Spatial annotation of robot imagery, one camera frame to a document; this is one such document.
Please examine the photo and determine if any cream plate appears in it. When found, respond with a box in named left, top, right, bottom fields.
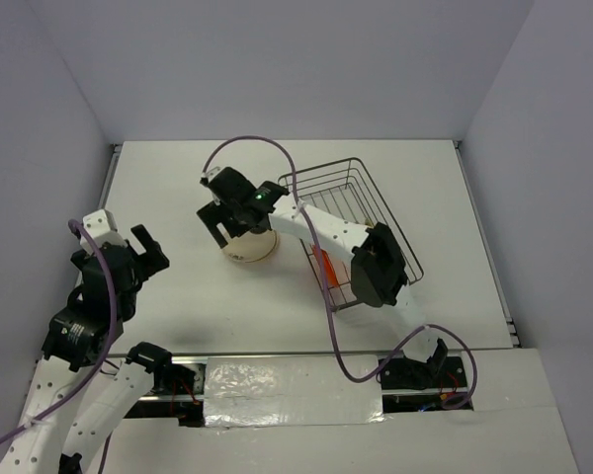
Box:
left=262, top=230, right=281, bottom=259
left=221, top=231, right=267, bottom=264

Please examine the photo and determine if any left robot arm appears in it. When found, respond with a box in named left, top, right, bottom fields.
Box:
left=0, top=209, right=174, bottom=473

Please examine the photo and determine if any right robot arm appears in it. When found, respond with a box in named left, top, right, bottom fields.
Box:
left=197, top=167, right=447, bottom=386

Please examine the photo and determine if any orange plate front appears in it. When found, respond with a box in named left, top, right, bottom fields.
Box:
left=317, top=250, right=339, bottom=288

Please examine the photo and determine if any silver tape sheet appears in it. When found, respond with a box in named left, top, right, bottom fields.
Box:
left=203, top=355, right=384, bottom=429

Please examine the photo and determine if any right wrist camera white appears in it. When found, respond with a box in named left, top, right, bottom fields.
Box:
left=200, top=166, right=221, bottom=188

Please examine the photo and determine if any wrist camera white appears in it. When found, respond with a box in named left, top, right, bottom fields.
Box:
left=200, top=166, right=221, bottom=188
left=82, top=208, right=127, bottom=248

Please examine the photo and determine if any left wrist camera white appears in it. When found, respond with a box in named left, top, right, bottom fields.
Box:
left=82, top=208, right=127, bottom=248

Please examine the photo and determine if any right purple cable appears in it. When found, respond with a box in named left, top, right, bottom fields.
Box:
left=202, top=135, right=477, bottom=410

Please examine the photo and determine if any wire dish rack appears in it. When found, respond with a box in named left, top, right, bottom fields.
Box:
left=273, top=157, right=424, bottom=312

